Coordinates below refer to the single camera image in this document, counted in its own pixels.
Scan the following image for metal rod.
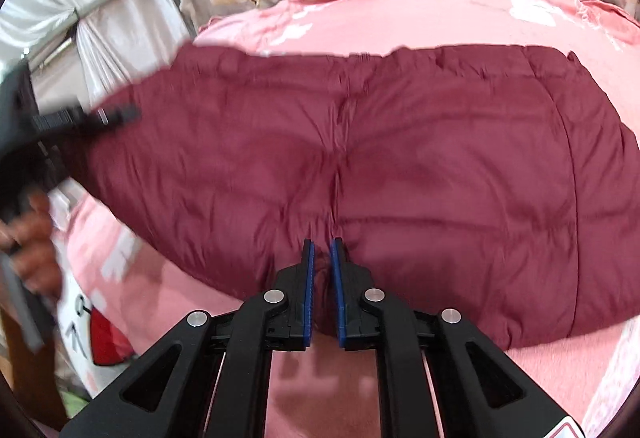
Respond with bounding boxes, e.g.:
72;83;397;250
22;28;77;66

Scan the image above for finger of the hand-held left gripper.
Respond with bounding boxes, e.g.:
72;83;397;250
32;104;142;139

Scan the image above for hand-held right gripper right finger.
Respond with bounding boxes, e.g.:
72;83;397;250
329;238;586;438

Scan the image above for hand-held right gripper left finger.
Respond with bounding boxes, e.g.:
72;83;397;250
60;238;317;438

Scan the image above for pink blanket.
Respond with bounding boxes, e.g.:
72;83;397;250
50;0;640;438

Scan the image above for person's left hand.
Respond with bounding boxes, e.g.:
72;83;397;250
0;194;62;299

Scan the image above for brown wooden board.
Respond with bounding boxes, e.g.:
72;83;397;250
0;305;70;421

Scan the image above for white and red bag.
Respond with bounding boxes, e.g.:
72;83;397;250
56;285;135;399

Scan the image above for green cloth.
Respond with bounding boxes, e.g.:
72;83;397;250
61;390;95;418

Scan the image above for maroon puffer jacket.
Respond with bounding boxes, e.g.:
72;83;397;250
60;42;640;351

